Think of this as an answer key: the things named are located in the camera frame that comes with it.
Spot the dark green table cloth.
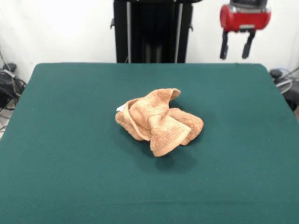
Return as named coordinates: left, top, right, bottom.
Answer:
left=0, top=62, right=299, bottom=224

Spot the tan terry towel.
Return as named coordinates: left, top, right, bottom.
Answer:
left=115, top=88, right=204, bottom=157

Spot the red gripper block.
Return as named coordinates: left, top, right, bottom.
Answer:
left=219, top=3, right=272, bottom=59

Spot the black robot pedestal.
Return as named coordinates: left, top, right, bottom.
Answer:
left=110, top=0, right=194, bottom=63

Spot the black cable tangle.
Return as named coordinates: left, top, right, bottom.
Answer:
left=271, top=67, right=299, bottom=94
left=0, top=50, right=28, bottom=131

